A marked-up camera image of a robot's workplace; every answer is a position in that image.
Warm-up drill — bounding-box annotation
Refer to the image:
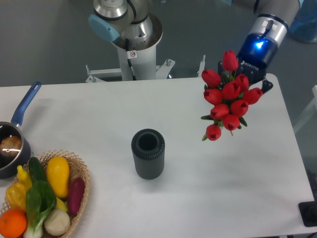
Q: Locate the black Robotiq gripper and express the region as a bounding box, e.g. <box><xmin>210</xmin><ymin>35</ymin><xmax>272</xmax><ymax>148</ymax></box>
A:
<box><xmin>217</xmin><ymin>34</ymin><xmax>277</xmax><ymax>95</ymax></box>

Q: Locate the red tulip bouquet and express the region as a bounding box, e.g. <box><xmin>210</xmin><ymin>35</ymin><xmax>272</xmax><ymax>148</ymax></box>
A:
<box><xmin>201</xmin><ymin>50</ymin><xmax>263</xmax><ymax>141</ymax></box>

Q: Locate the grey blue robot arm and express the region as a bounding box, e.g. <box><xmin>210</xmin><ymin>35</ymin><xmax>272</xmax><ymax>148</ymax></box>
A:
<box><xmin>224</xmin><ymin>0</ymin><xmax>303</xmax><ymax>93</ymax></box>

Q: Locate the blue translucent container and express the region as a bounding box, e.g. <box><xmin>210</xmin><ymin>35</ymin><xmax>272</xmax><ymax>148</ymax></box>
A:
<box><xmin>289</xmin><ymin>0</ymin><xmax>317</xmax><ymax>43</ymax></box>

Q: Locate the dark grey ribbed vase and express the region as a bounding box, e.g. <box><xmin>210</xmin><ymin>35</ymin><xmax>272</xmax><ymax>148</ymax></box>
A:
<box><xmin>131</xmin><ymin>128</ymin><xmax>165</xmax><ymax>180</ymax></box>

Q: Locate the black device at edge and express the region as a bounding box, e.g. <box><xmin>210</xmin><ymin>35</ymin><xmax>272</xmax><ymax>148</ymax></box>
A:
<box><xmin>298</xmin><ymin>201</ymin><xmax>317</xmax><ymax>227</ymax></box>

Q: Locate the woven wicker basket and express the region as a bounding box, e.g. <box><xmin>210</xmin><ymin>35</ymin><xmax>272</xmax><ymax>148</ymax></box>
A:
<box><xmin>0</xmin><ymin>150</ymin><xmax>90</xmax><ymax>238</ymax></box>

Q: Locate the purple eggplant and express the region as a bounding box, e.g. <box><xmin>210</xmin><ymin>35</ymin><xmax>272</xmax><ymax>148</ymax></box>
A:
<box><xmin>67</xmin><ymin>177</ymin><xmax>85</xmax><ymax>215</ymax></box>

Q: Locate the yellow squash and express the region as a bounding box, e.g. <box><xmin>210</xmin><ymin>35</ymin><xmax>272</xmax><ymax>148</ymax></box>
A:
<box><xmin>46</xmin><ymin>156</ymin><xmax>70</xmax><ymax>199</ymax></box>

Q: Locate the yellow lemon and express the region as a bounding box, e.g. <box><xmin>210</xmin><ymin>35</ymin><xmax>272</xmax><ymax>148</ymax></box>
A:
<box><xmin>55</xmin><ymin>197</ymin><xmax>68</xmax><ymax>212</ymax></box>

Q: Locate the green cucumber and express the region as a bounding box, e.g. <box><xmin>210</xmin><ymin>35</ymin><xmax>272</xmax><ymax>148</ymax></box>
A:
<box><xmin>28</xmin><ymin>157</ymin><xmax>48</xmax><ymax>184</ymax></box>

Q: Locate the green bok choy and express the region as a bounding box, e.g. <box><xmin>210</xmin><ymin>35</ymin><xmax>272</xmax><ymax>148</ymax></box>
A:
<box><xmin>23</xmin><ymin>180</ymin><xmax>56</xmax><ymax>238</ymax></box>

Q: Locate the small yellow pepper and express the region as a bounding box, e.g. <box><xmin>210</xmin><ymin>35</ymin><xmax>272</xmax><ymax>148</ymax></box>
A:
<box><xmin>17</xmin><ymin>165</ymin><xmax>32</xmax><ymax>189</ymax></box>

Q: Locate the brown bread roll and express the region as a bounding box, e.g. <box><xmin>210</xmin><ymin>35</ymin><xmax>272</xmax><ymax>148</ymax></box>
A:
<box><xmin>0</xmin><ymin>136</ymin><xmax>22</xmax><ymax>157</ymax></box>

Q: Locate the yellow bell pepper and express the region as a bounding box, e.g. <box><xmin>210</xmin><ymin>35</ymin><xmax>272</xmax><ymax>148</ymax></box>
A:
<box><xmin>5</xmin><ymin>182</ymin><xmax>27</xmax><ymax>212</ymax></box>

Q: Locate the orange fruit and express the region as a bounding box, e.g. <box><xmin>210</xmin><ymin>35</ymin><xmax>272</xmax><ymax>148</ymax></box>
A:
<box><xmin>0</xmin><ymin>209</ymin><xmax>27</xmax><ymax>238</ymax></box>

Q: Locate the white frame at right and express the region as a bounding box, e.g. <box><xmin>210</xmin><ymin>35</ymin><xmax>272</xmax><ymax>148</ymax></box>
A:
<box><xmin>293</xmin><ymin>85</ymin><xmax>317</xmax><ymax>133</ymax></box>

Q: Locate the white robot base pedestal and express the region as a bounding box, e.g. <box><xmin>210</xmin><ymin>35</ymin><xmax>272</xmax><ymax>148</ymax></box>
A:
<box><xmin>85</xmin><ymin>0</ymin><xmax>207</xmax><ymax>83</ymax></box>

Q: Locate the blue handled saucepan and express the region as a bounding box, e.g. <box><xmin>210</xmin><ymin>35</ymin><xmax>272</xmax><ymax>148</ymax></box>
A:
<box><xmin>0</xmin><ymin>81</ymin><xmax>42</xmax><ymax>179</ymax></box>

